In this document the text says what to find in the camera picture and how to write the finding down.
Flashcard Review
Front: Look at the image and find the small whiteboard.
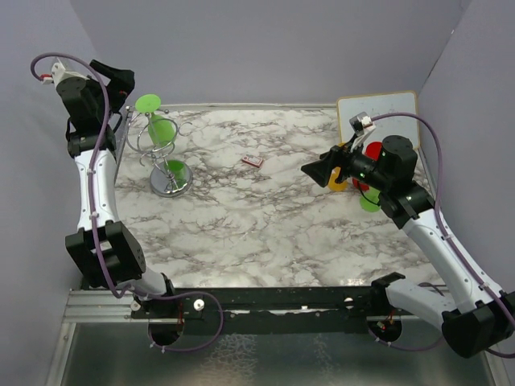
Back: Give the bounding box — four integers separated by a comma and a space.
336, 91, 420, 149

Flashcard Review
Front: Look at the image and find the chrome wine glass rack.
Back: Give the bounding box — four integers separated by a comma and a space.
126, 108, 193, 198

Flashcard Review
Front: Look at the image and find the red wine glass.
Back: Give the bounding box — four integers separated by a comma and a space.
352, 142, 381, 192

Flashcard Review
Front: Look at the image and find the orange wine glass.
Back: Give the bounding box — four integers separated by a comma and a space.
328, 167, 348, 192

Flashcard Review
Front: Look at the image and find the green wine glass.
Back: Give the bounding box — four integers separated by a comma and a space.
360, 187, 381, 212
135, 94, 175, 147

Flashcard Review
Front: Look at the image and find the small red white box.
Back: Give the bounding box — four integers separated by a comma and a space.
241, 155, 263, 168

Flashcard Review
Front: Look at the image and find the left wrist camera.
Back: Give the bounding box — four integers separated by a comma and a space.
40, 56, 88, 87

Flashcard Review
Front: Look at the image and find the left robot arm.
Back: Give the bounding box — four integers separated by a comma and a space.
51, 60, 178, 318

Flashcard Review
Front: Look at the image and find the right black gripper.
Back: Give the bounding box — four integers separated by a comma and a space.
303, 133, 392, 191

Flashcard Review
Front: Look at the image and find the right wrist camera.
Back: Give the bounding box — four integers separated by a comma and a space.
349, 112, 376, 152

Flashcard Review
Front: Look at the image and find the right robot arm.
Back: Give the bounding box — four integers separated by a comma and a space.
301, 135, 514, 358

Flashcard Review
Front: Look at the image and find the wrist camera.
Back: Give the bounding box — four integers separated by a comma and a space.
349, 112, 376, 152
40, 56, 88, 87

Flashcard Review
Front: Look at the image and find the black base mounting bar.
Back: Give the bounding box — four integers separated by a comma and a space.
131, 286, 403, 335

